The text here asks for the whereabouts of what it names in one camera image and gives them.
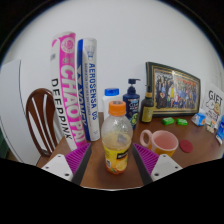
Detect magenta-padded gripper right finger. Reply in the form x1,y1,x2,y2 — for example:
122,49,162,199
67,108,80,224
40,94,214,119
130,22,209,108
131,143,184,186

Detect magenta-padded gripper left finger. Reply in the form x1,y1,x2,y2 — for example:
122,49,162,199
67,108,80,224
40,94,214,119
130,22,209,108
40,143,92,185

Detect orange-capped juice bottle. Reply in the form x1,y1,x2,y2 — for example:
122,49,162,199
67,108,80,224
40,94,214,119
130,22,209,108
100,100,134,175

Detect pink yellow ceramic mug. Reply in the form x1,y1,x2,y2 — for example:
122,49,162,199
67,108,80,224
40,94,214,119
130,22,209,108
139,129,180,158

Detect small green packet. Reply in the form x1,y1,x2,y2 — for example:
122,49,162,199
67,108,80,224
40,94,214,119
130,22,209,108
162,116,176,126
176,117,189,127

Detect dark amber pump bottle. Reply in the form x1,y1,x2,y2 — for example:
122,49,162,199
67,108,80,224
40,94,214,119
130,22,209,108
139,85,156,124

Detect brown wooden chair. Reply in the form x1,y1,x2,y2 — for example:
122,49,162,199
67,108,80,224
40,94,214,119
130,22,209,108
25,87,64,158

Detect dark blue pump bottle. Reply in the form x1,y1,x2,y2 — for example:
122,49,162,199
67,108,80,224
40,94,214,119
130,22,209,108
122,78,141,130

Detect white blue-capped shampoo bottle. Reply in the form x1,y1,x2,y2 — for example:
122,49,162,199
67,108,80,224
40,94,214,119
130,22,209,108
102,87,122,121

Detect blue tissue pack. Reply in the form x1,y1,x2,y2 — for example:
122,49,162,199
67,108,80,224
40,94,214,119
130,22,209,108
191,109,208,127

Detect small beige snack packet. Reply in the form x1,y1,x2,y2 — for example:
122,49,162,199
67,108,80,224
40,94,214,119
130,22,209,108
205,123,216,134

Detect pink white shuttlecock tube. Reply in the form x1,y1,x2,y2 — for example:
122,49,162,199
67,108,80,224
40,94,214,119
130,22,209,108
49,31,88,151

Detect blue white shuttlecock tube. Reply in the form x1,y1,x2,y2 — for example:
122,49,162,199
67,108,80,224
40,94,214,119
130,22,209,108
76,37,101,142

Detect black gold framed group photo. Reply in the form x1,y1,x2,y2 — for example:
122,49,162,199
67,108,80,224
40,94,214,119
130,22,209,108
145,61,202,118

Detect blue detergent bottle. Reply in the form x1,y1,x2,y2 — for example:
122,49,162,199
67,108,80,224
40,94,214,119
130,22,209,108
215,114,224,145

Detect white paper bag dog print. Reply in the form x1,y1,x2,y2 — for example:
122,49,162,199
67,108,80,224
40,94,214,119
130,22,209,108
199,82,224,126

